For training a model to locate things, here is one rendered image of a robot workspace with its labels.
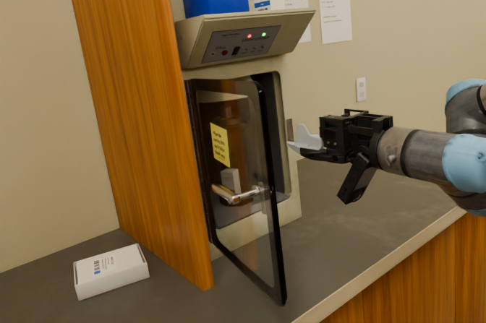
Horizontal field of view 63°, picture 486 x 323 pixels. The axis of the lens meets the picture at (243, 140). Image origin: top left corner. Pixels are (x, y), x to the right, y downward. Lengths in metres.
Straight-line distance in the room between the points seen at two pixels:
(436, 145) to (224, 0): 0.48
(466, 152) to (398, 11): 1.79
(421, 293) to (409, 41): 1.51
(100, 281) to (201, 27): 0.60
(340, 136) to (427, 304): 0.74
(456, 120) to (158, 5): 0.55
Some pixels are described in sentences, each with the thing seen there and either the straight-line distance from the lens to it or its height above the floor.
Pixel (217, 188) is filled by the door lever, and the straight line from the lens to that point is 0.71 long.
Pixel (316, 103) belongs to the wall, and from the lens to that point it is 1.82.
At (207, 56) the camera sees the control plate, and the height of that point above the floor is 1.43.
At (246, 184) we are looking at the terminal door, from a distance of 0.72.
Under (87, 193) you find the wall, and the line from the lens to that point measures 1.30.
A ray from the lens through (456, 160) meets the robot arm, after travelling 0.59.
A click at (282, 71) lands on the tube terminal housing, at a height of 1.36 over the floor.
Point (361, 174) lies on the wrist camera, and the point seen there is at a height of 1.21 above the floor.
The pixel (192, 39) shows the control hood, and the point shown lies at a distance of 0.84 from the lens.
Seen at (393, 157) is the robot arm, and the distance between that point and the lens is 0.64.
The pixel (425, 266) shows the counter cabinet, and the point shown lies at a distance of 1.25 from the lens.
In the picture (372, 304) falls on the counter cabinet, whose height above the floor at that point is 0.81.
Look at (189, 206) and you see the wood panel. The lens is 0.84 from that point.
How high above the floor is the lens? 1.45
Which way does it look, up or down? 14 degrees down
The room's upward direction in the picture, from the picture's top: 7 degrees counter-clockwise
